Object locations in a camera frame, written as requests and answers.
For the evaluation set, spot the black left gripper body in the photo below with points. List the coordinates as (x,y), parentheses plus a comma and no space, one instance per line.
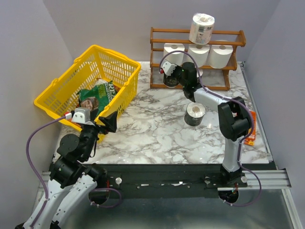
(90,133)

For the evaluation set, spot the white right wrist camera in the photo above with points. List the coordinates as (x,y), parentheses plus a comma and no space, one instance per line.
(167,68)

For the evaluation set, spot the aluminium rail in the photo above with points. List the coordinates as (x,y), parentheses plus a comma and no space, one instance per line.
(261,179)

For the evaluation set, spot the yellow plastic shopping basket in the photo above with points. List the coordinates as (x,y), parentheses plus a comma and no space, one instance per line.
(95,63)

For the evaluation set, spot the wooden two-tier shelf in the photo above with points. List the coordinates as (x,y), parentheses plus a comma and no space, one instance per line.
(214,79)

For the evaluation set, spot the green snack bag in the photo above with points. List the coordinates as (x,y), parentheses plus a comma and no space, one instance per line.
(97,98)

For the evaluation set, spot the orange snack packet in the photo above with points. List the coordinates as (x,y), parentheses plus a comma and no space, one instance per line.
(251,139)

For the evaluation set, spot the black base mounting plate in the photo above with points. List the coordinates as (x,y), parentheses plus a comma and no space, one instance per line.
(160,173)

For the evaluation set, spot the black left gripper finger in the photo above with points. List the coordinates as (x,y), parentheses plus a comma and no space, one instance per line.
(103,120)
(111,122)

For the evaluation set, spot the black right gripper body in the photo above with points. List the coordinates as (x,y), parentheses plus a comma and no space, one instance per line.
(176,74)

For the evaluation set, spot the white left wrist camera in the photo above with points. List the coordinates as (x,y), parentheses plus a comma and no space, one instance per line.
(79,115)

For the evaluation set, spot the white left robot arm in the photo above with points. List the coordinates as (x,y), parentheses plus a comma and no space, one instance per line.
(70,178)

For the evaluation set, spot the white paper roll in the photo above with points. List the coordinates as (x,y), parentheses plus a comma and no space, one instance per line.
(219,56)
(199,53)
(177,56)

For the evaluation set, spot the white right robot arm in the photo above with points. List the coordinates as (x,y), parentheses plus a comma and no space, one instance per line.
(235,120)

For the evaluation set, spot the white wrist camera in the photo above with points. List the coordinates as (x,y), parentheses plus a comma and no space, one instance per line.
(79,115)
(167,68)

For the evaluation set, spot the plastic pinkish paper roll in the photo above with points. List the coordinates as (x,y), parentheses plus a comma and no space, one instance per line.
(201,28)

